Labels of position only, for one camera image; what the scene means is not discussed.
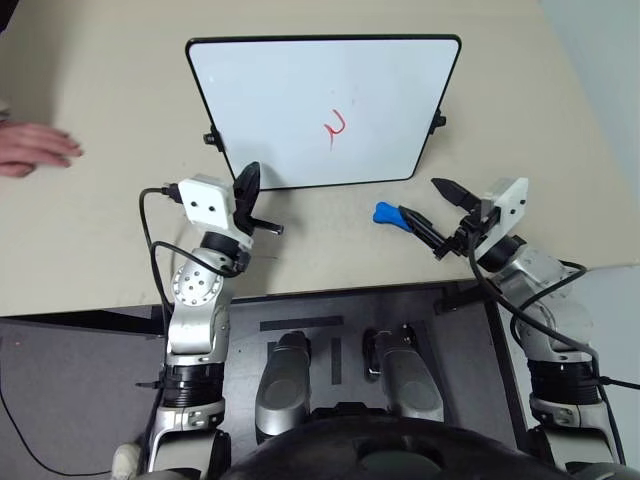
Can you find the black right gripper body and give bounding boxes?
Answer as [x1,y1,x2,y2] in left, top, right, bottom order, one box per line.
[432,197,502,261]

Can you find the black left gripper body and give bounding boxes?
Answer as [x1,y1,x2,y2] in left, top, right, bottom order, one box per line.
[231,189,261,237]

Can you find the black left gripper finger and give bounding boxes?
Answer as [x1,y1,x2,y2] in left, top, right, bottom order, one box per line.
[251,217,287,237]
[233,161,263,199]

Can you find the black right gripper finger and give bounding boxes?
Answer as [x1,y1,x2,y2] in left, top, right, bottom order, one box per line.
[430,177,479,214]
[398,205,449,251]

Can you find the blue eraser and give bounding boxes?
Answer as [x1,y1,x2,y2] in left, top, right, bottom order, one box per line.
[370,200,416,232]

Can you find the person's bare hand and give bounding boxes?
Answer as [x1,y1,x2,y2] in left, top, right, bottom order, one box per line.
[0,122,84,178]

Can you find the black floor platform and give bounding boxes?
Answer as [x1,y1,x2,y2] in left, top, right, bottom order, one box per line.
[219,279,532,480]

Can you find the silver right robot leg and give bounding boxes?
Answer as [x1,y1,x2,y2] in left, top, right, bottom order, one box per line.
[361,323,446,427]

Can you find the silver robot leg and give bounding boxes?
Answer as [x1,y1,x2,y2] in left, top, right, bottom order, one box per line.
[254,329,315,446]
[361,323,446,427]

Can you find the silver left robot leg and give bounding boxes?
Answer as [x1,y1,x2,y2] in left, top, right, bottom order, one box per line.
[254,329,315,446]

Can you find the dark rounded robot torso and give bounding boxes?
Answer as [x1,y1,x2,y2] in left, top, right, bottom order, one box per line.
[219,402,569,480]

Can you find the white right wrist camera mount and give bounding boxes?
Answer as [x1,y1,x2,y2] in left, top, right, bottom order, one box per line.
[480,176,530,251]

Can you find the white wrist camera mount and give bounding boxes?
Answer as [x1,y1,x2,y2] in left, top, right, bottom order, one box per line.
[177,173,236,232]
[480,176,530,251]

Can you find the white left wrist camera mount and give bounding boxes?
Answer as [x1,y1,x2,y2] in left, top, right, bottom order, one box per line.
[177,173,236,232]

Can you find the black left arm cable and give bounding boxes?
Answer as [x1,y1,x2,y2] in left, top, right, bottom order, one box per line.
[138,184,237,346]

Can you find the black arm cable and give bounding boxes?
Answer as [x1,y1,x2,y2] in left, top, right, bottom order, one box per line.
[466,238,640,390]
[138,184,237,346]

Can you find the whiteboard with black frame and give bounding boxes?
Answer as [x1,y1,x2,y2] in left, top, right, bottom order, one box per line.
[184,33,462,192]

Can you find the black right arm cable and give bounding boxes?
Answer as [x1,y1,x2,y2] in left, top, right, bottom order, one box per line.
[466,238,640,390]

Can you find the thin black floor cable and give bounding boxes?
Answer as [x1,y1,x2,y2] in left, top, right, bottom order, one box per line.
[0,382,117,477]

